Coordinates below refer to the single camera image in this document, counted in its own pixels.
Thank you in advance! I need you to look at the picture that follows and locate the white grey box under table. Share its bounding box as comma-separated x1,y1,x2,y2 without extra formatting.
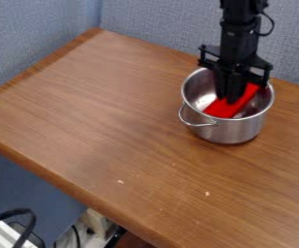
0,208,45,248

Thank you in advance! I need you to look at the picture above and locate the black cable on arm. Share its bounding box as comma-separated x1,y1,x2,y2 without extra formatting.
253,11,276,38

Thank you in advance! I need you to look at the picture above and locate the black cable loop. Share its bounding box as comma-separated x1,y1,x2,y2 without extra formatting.
0,207,37,248

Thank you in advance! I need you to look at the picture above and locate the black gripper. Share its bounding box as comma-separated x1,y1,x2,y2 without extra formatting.
197,19,273,104

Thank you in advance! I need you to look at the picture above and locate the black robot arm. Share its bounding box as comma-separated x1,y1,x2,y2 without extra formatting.
197,0,274,104

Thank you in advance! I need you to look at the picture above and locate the red rectangular block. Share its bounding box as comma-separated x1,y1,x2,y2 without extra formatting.
201,81,262,119

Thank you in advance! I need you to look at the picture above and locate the stainless steel pot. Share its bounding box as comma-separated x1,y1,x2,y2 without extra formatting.
178,68,276,144

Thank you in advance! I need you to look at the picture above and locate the cream white object under table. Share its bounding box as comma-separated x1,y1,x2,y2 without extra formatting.
80,208,117,240

